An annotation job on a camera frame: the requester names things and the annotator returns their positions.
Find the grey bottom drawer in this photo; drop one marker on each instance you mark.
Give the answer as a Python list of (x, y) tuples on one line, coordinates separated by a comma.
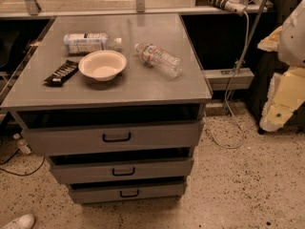
[(128, 192)]

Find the metal frame rail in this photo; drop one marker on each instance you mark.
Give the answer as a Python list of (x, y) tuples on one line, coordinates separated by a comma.
[(95, 7)]

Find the grey middle drawer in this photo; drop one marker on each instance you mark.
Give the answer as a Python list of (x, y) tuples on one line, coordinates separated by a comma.
[(104, 171)]

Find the grey top drawer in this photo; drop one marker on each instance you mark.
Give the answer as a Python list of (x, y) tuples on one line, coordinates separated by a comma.
[(113, 138)]

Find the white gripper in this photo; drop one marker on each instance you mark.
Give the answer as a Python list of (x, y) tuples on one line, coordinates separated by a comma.
[(293, 40)]

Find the grey drawer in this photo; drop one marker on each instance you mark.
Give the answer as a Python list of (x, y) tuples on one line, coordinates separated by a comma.
[(128, 192), (113, 138), (104, 171)]

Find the white shoe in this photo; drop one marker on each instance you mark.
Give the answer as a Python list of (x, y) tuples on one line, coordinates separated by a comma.
[(24, 222)]

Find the white paper bowl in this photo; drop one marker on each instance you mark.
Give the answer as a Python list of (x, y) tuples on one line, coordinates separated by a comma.
[(102, 65)]

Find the white power strip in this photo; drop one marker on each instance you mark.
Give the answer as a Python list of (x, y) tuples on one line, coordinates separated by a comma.
[(234, 6)]

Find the clear plastic water bottle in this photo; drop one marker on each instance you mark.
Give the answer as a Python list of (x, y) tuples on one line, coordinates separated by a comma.
[(164, 61)]

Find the black snack bar packet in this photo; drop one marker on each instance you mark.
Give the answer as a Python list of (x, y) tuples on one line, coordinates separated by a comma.
[(62, 74)]

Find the small bottle on floor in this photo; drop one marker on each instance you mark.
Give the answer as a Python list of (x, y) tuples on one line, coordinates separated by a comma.
[(22, 144)]

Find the white labelled bottle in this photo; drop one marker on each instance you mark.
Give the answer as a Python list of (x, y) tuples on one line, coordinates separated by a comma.
[(76, 43)]

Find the dark cabinet at right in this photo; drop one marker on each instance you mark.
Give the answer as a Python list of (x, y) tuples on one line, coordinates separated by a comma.
[(284, 9)]

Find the grey drawer cabinet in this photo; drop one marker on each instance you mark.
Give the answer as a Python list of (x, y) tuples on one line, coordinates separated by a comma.
[(141, 94)]

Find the grey metal beam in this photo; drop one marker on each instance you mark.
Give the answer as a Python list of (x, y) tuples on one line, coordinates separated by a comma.
[(225, 79)]

